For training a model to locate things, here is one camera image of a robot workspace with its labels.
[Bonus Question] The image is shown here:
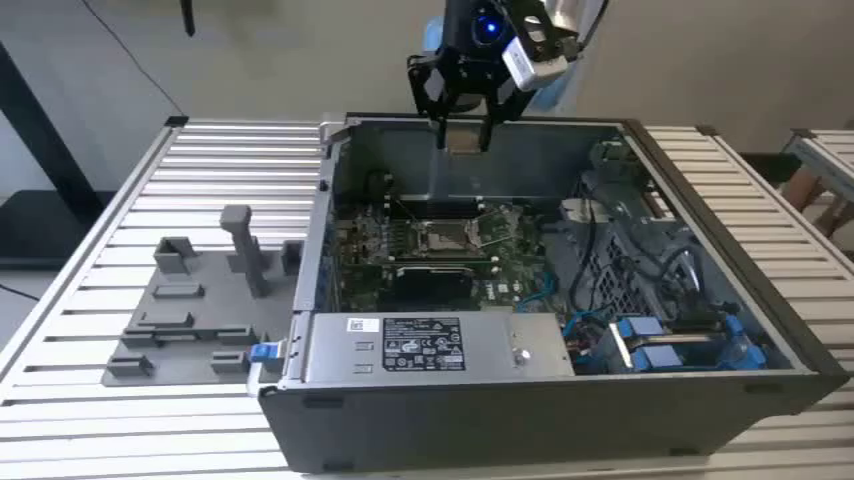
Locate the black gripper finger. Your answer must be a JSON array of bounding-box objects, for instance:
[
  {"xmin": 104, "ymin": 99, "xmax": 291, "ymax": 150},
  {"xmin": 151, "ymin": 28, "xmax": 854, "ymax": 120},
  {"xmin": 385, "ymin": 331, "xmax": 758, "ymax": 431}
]
[
  {"xmin": 478, "ymin": 89, "xmax": 529, "ymax": 151},
  {"xmin": 407, "ymin": 52, "xmax": 455, "ymax": 149}
]

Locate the CPU silver plate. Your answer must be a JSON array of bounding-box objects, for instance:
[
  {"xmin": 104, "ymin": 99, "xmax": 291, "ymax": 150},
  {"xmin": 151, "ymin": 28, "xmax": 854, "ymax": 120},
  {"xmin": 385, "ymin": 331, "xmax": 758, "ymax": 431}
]
[{"xmin": 447, "ymin": 130, "xmax": 486, "ymax": 154}]

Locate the thin wire locking lever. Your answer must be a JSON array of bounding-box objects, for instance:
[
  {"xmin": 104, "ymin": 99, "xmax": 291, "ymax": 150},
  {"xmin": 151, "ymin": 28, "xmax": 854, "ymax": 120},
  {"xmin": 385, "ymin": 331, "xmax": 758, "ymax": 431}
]
[{"xmin": 393, "ymin": 197, "xmax": 425, "ymax": 225}]

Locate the metal socket cover frame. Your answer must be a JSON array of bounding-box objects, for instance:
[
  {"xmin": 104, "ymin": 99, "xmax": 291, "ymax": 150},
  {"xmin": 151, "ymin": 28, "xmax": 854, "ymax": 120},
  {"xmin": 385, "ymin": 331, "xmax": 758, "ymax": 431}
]
[{"xmin": 470, "ymin": 204, "xmax": 522, "ymax": 247}]

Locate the CPU socket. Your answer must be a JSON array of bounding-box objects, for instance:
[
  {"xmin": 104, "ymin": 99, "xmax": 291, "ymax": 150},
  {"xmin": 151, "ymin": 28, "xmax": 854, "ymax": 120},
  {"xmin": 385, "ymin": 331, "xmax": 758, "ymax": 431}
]
[{"xmin": 413, "ymin": 219, "xmax": 482, "ymax": 256}]

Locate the green motherboard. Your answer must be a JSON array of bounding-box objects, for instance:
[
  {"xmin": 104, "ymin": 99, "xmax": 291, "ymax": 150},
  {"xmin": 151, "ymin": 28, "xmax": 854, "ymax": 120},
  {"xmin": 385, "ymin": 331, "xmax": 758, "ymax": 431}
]
[{"xmin": 326, "ymin": 199, "xmax": 569, "ymax": 316}]

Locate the black graphics card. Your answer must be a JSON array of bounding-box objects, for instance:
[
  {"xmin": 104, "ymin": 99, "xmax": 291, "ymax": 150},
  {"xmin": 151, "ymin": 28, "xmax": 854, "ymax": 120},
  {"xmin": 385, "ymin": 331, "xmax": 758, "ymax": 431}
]
[{"xmin": 391, "ymin": 264, "xmax": 479, "ymax": 307}]

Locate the grey metal drive cage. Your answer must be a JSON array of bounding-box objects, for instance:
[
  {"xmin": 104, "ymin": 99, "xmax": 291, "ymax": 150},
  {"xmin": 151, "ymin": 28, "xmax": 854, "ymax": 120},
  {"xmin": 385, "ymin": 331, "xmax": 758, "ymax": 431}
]
[{"xmin": 563, "ymin": 194, "xmax": 736, "ymax": 324}]

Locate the blue disk carrier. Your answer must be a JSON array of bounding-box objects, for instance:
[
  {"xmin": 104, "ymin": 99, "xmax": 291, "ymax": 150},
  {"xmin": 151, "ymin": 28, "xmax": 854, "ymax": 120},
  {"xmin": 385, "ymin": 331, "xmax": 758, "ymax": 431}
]
[
  {"xmin": 617, "ymin": 315, "xmax": 666, "ymax": 342},
  {"xmin": 626, "ymin": 344, "xmax": 677, "ymax": 372}
]

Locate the metal slat side table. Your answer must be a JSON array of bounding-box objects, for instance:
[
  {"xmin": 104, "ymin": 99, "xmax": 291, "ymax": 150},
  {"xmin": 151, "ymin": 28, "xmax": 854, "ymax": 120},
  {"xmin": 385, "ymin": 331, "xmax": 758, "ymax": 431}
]
[{"xmin": 780, "ymin": 127, "xmax": 854, "ymax": 201}]

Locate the brown cardboard box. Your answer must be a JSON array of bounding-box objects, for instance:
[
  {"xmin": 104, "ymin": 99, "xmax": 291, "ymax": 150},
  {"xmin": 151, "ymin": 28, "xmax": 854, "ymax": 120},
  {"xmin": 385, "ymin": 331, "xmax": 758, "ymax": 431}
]
[{"xmin": 777, "ymin": 164, "xmax": 854, "ymax": 242}]

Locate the silver power supply unit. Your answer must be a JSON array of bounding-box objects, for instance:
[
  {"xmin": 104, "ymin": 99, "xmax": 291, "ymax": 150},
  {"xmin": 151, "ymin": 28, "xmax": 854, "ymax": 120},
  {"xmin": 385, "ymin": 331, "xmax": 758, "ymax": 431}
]
[{"xmin": 303, "ymin": 312, "xmax": 577, "ymax": 380}]

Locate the grey parts rack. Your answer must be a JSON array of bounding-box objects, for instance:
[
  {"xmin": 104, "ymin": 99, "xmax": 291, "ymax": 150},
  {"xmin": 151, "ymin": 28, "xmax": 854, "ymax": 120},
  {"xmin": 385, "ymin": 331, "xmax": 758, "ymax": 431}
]
[{"xmin": 99, "ymin": 204, "xmax": 310, "ymax": 387}]

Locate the green RAM stick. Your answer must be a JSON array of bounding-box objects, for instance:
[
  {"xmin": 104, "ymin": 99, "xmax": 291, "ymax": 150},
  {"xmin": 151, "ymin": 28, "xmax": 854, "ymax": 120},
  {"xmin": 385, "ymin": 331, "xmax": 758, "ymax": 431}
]
[{"xmin": 152, "ymin": 329, "xmax": 223, "ymax": 342}]

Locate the dark grey PC case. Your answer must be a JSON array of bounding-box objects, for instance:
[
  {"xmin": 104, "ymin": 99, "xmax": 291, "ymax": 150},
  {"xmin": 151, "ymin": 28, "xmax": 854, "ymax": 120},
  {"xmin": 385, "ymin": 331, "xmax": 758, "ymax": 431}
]
[{"xmin": 246, "ymin": 112, "xmax": 853, "ymax": 474}]

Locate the black stand with base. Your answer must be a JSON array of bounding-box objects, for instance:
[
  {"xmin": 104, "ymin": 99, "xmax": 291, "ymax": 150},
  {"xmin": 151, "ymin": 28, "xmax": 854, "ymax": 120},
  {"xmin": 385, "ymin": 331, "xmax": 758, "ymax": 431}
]
[{"xmin": 0, "ymin": 42, "xmax": 116, "ymax": 272}]

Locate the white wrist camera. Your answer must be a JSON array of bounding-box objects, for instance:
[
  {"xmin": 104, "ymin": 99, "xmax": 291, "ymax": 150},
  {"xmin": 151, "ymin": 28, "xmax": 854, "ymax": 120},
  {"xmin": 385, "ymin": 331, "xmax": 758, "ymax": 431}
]
[{"xmin": 501, "ymin": 37, "xmax": 577, "ymax": 92}]

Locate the blue wire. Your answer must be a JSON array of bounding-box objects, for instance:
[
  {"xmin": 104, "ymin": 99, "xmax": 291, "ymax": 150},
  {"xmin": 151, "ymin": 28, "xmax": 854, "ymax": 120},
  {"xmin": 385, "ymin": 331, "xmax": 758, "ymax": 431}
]
[{"xmin": 518, "ymin": 272, "xmax": 559, "ymax": 306}]

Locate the thin black wall wire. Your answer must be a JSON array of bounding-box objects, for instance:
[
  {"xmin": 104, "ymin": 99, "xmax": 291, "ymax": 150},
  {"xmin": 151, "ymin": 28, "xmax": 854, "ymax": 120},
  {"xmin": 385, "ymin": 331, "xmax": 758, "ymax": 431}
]
[{"xmin": 83, "ymin": 0, "xmax": 186, "ymax": 117}]

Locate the blue plastic bracket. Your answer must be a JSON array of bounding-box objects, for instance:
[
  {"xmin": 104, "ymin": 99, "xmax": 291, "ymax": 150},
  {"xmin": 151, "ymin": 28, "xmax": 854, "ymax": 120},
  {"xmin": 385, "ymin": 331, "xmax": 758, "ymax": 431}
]
[{"xmin": 724, "ymin": 312, "xmax": 768, "ymax": 370}]

